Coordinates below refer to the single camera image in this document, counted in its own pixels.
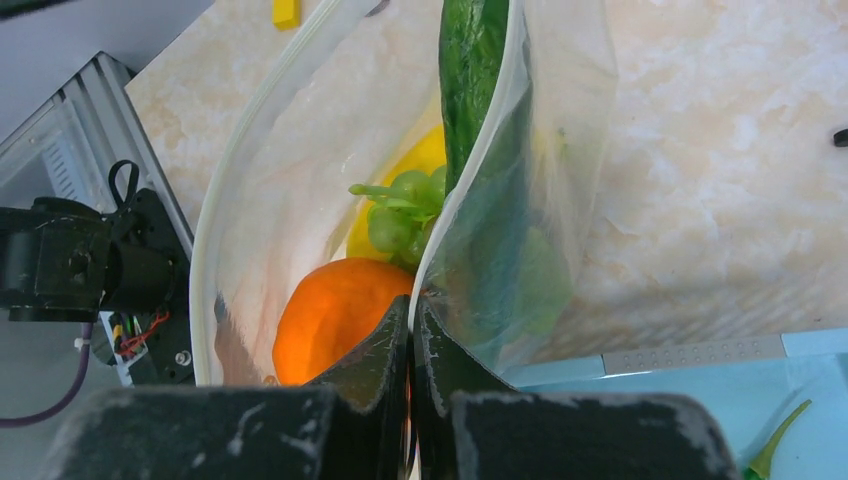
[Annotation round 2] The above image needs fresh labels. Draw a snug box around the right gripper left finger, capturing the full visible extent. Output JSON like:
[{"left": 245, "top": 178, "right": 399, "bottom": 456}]
[{"left": 37, "top": 296, "right": 409, "bottom": 479}]

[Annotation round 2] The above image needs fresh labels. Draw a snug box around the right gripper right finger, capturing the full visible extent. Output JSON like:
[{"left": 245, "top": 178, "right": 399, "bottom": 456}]
[{"left": 412, "top": 299, "right": 740, "bottom": 479}]

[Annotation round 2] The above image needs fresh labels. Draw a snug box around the orange fruit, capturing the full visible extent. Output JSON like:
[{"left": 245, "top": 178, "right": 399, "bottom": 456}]
[{"left": 272, "top": 257, "right": 414, "bottom": 385}]

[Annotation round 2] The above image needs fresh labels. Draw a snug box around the green cucumber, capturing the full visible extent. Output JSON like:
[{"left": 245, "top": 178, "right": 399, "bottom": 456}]
[{"left": 439, "top": 1, "right": 532, "bottom": 345}]

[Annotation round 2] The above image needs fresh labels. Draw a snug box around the green grapes bunch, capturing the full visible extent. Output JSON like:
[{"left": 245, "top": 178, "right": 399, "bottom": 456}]
[{"left": 348, "top": 165, "right": 448, "bottom": 270}]

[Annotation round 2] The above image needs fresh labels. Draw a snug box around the clear dotted zip bag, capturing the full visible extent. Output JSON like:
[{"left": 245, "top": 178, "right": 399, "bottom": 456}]
[{"left": 189, "top": 1, "right": 617, "bottom": 385}]

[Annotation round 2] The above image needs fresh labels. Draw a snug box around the yellow mango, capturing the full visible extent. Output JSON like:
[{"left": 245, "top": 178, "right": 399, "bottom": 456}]
[{"left": 344, "top": 122, "right": 448, "bottom": 263}]

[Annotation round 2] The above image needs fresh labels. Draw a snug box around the blue plastic basket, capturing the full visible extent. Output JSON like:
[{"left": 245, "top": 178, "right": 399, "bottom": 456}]
[{"left": 500, "top": 327, "right": 848, "bottom": 480}]

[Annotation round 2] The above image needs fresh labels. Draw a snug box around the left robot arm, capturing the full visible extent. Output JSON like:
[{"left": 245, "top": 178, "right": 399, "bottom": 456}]
[{"left": 1, "top": 160, "right": 194, "bottom": 385}]

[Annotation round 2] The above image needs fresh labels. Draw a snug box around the yellow block left side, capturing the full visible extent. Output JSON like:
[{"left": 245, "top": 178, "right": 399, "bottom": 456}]
[{"left": 271, "top": 0, "right": 302, "bottom": 31}]

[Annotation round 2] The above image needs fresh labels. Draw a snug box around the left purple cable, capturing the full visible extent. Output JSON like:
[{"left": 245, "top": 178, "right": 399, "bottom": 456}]
[{"left": 0, "top": 321, "right": 94, "bottom": 430}]

